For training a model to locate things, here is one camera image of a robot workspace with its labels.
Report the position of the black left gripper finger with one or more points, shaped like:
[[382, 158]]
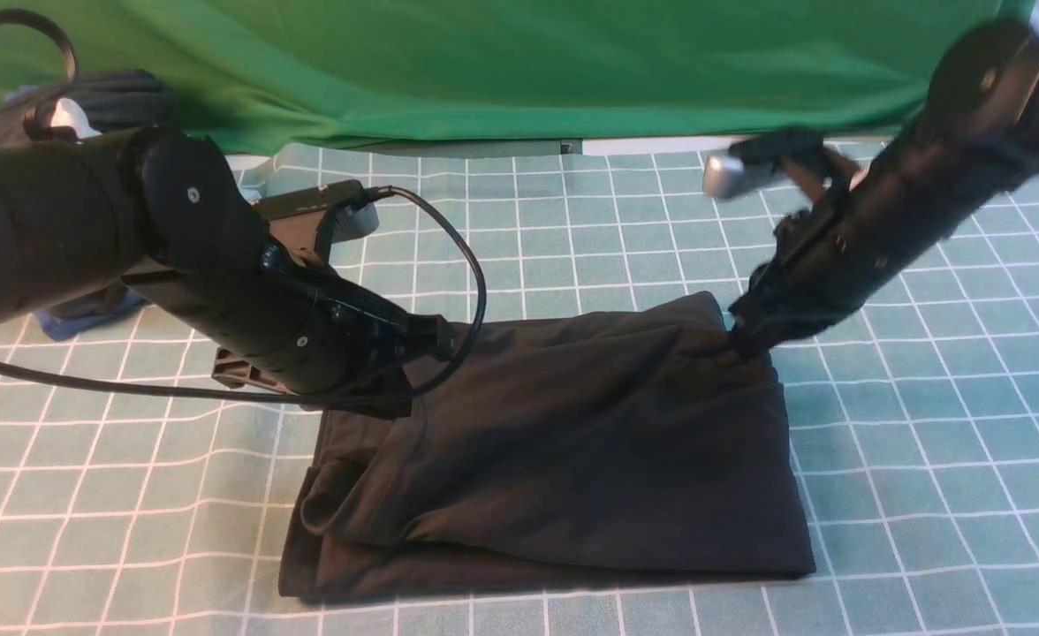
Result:
[[385, 385]]

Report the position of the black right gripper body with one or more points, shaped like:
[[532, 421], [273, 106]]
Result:
[[832, 257]]

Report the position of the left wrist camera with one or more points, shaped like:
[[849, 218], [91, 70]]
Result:
[[311, 221]]

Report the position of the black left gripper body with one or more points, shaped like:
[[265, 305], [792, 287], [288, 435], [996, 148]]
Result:
[[289, 329]]

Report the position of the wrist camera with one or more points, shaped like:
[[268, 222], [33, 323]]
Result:
[[311, 221], [799, 154]]

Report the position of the green checkered table mat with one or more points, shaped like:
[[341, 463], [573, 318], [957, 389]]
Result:
[[915, 426]]

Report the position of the white crumpled garment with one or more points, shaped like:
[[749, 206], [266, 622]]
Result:
[[70, 123]]

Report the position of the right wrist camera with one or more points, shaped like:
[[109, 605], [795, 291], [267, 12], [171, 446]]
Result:
[[799, 154]]

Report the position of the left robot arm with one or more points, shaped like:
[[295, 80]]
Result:
[[159, 212]]

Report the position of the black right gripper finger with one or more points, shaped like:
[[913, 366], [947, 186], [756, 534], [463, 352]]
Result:
[[752, 339]]

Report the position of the blue crumpled garment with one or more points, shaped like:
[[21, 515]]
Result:
[[65, 321]]

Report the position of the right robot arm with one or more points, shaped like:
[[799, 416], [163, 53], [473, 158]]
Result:
[[976, 136]]

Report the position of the green backdrop cloth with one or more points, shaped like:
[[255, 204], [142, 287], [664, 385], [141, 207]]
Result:
[[256, 75]]

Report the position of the dark gray long-sleeved shirt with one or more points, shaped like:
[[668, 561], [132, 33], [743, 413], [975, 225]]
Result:
[[590, 451]]

